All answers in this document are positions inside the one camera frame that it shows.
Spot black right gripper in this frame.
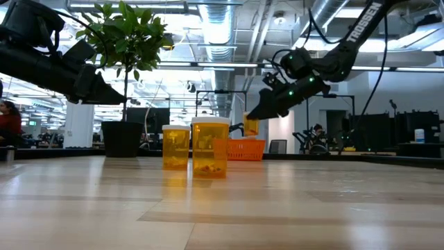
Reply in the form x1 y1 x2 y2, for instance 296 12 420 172
246 74 332 121

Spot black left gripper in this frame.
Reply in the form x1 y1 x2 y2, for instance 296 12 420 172
65 64 128 106

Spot amber pill bottle white cap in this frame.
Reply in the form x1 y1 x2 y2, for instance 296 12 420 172
162 124 191 171
191 116 231 179
242 111 259 138

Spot orange plastic basket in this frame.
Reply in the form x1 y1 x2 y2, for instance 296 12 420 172
213 138 266 162

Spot person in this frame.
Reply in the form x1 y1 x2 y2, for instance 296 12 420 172
0 100 24 149
311 123 327 154

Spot black monitor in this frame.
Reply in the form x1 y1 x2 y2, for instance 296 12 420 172
126 107 171 135

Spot green leafy plant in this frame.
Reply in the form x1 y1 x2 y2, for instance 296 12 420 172
75 0 174 122

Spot black partition screens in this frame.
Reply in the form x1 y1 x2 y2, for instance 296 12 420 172
348 110 442 154

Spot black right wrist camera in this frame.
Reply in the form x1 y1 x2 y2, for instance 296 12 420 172
262 72 284 90

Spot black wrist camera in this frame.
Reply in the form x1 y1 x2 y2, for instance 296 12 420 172
61 39 97 67
262 72 284 90

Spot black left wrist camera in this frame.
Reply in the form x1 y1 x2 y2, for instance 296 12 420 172
61 39 97 67

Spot black rig frame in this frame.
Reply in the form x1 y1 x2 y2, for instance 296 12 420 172
195 89 248 140

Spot black aluminium table frame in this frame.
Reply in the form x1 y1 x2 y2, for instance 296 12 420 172
0 146 444 170

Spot silver ventilation duct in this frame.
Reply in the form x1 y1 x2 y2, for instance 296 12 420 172
293 0 350 49
199 0 237 119

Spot thin black cable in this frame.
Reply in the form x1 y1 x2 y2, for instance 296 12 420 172
336 13 389 156

